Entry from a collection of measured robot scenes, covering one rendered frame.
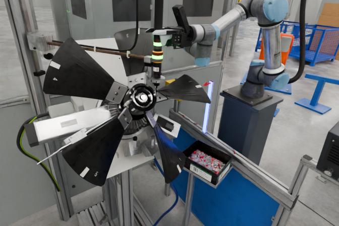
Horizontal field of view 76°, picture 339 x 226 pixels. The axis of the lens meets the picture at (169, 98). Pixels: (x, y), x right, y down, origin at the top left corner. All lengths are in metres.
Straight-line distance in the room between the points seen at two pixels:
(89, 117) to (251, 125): 0.99
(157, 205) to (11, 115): 1.27
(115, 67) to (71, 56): 0.36
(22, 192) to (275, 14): 1.92
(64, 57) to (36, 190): 1.28
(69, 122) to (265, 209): 0.99
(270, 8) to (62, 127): 1.03
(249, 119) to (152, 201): 1.10
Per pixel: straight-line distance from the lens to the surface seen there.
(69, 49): 0.89
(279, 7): 1.19
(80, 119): 0.96
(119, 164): 1.09
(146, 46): 1.01
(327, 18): 8.83
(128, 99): 0.85
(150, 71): 0.92
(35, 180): 1.91
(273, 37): 1.25
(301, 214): 2.33
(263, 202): 1.26
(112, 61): 1.21
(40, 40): 1.22
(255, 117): 1.47
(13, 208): 2.03
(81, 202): 2.12
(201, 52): 1.04
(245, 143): 1.57
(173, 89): 1.03
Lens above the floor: 1.60
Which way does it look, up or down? 26 degrees down
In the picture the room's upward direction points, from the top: 3 degrees clockwise
